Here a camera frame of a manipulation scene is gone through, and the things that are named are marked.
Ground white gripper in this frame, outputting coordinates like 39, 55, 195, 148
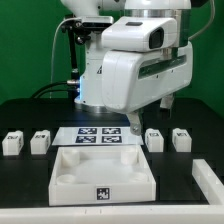
102, 43, 193, 136

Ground white square tabletop part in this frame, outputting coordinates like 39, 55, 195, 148
48, 145, 156, 206

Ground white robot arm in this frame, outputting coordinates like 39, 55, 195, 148
60, 0, 193, 135

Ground white sheet with fiducial tags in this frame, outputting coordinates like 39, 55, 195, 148
53, 127, 143, 146

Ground white L-shaped obstacle fixture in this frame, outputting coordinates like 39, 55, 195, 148
192, 159, 224, 206

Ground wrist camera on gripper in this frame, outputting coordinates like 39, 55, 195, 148
102, 17, 177, 52

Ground black camera stand pole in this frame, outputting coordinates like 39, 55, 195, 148
67, 29, 80, 100

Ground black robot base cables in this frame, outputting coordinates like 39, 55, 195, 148
31, 79, 81, 99

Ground black camera on stand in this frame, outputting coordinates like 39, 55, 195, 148
61, 16, 114, 45

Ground white camera cable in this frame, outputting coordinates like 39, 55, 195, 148
49, 17, 76, 99

